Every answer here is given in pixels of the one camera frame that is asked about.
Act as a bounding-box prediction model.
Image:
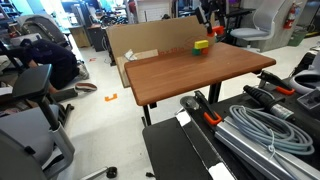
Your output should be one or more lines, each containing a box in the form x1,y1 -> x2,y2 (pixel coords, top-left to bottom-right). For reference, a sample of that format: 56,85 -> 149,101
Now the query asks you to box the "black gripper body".
195,6 -> 208,24

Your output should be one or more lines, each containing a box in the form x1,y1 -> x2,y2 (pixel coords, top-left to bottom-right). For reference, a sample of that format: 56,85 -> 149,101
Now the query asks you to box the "orange arch block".
212,26 -> 224,35

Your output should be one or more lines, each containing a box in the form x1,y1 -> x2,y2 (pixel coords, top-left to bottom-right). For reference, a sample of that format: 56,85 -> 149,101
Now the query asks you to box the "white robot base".
289,51 -> 320,94

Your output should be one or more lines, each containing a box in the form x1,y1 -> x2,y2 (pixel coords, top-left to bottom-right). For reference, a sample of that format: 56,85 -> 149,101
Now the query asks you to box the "small orange block under yellow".
201,48 -> 209,54

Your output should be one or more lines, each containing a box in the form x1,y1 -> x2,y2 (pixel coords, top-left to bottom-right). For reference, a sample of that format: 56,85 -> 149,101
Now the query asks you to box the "green block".
192,48 -> 201,56

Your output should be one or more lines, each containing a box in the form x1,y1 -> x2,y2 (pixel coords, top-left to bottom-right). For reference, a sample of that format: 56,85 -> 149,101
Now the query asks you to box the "white office chair background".
230,0 -> 285,52

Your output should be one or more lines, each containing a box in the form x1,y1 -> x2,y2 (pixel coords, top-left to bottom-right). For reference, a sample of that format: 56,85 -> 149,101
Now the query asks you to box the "large cardboard sheet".
106,16 -> 215,58

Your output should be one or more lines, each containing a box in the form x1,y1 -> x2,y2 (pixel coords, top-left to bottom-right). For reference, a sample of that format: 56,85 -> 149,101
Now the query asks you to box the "wooden table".
124,42 -> 276,126

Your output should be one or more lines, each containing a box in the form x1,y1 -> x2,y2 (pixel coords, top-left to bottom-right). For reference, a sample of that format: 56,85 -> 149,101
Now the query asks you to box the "red fire extinguisher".
283,3 -> 296,29

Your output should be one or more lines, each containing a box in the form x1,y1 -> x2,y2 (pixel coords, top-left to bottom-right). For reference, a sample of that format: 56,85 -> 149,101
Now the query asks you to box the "green bin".
288,30 -> 307,47

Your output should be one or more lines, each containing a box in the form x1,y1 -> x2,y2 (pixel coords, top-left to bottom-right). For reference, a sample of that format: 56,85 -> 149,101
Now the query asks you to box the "black foreground platform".
142,93 -> 320,180

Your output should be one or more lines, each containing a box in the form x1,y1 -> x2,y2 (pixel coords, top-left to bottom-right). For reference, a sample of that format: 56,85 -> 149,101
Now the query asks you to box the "person in black clothes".
20,39 -> 89,93

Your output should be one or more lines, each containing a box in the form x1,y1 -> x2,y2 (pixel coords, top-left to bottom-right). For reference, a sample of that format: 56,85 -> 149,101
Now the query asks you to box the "grey office chair foreground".
0,63 -> 118,180

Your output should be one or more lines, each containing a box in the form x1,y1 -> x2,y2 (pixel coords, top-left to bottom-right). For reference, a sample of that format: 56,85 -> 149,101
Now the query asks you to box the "right orange-handled clamp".
258,70 -> 295,95

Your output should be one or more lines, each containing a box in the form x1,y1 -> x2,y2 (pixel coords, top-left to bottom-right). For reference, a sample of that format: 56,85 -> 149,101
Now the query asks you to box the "orange-handled clamp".
258,70 -> 295,95
180,90 -> 222,126

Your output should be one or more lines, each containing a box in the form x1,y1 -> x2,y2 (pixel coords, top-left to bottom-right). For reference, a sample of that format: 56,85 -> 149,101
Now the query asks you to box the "left orange-handled clamp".
180,90 -> 222,126

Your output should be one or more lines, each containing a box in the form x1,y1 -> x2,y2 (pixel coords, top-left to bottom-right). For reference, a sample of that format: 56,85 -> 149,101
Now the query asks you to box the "black ribbed handle tool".
243,85 -> 294,121

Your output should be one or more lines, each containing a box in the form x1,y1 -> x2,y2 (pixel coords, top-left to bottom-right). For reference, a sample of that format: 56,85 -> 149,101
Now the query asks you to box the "coiled grey cable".
228,104 -> 315,156

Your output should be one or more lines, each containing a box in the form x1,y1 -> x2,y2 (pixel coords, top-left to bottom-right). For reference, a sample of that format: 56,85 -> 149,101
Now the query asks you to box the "aluminium extrusion rail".
215,117 -> 320,180

